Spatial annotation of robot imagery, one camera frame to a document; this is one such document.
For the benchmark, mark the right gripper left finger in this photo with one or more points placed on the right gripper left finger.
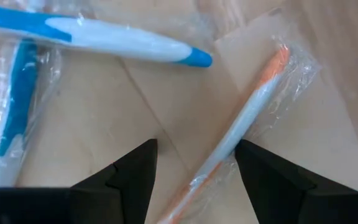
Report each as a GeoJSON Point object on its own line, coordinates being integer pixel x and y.
{"type": "Point", "coordinates": [135, 180]}

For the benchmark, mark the orange white toothbrush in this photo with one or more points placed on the orange white toothbrush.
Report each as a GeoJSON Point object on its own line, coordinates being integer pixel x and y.
{"type": "Point", "coordinates": [247, 115]}

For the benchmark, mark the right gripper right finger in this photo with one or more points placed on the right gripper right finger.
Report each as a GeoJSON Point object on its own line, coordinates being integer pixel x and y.
{"type": "Point", "coordinates": [266, 186]}

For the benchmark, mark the blue white toothbrush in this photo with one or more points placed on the blue white toothbrush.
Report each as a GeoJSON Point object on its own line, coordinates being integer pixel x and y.
{"type": "Point", "coordinates": [120, 39]}
{"type": "Point", "coordinates": [20, 93]}

